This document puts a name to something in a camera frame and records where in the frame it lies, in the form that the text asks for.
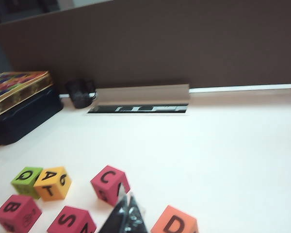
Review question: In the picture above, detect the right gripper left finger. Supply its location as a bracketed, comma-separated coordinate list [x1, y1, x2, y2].
[98, 185, 127, 233]

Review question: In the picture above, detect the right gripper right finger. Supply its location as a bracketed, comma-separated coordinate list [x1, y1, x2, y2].
[125, 193, 149, 233]

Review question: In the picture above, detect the orange foam letter block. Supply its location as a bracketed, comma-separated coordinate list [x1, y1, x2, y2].
[150, 205, 199, 233]

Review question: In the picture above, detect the pink foam block letter C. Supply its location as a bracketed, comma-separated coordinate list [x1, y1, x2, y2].
[90, 165, 131, 207]

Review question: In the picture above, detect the yellow foam letter block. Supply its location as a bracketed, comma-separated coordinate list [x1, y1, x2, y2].
[33, 166, 72, 201]

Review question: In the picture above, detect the pink foam block letter B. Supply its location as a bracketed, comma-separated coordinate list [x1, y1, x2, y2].
[0, 194, 43, 233]

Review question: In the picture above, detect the pink foam block letter S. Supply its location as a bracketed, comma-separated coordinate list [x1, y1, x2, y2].
[46, 205, 97, 233]

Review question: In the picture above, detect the green foam letter block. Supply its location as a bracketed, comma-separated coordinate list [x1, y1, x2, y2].
[11, 166, 44, 200]

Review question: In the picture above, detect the black printed label strip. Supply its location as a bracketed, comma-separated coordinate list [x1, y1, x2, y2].
[86, 103, 189, 115]

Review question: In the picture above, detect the black mug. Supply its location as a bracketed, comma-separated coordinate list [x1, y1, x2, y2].
[64, 78, 97, 109]

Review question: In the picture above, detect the navy blue plastic case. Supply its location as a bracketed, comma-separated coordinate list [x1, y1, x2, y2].
[0, 86, 65, 146]

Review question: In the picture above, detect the colourful gold-edged tin box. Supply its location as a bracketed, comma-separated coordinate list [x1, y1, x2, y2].
[0, 70, 53, 118]

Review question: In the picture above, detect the brown desk divider panel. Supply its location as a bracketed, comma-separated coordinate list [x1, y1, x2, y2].
[0, 0, 291, 97]

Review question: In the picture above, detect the beige cable tray flap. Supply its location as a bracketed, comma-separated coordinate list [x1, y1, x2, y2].
[95, 83, 191, 107]

